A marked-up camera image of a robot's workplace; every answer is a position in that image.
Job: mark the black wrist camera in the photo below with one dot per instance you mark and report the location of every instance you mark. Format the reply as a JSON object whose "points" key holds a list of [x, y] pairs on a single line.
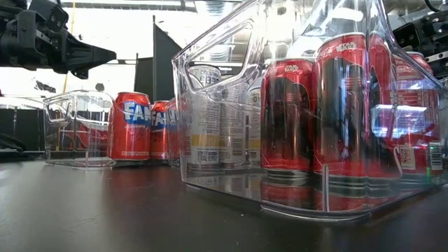
{"points": [[50, 14], [406, 35]]}

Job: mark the white Celsius energy drink can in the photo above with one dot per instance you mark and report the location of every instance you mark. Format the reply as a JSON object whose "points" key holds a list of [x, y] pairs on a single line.
{"points": [[204, 140], [254, 140], [232, 140]]}

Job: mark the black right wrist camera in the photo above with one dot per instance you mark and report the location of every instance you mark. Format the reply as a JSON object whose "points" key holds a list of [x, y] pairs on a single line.
{"points": [[406, 35]]}

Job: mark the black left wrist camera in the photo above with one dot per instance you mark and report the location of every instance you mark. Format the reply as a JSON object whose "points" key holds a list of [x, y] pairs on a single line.
{"points": [[50, 14]]}

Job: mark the red Fanta soda can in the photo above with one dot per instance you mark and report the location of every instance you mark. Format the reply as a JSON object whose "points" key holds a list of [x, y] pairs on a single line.
{"points": [[173, 140], [129, 140]]}

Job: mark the round black wall object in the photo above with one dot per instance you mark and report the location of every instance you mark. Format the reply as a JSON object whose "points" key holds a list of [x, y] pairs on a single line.
{"points": [[99, 87]]}

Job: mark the black low partition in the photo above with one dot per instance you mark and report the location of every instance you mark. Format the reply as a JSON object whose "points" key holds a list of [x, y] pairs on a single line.
{"points": [[21, 126]]}

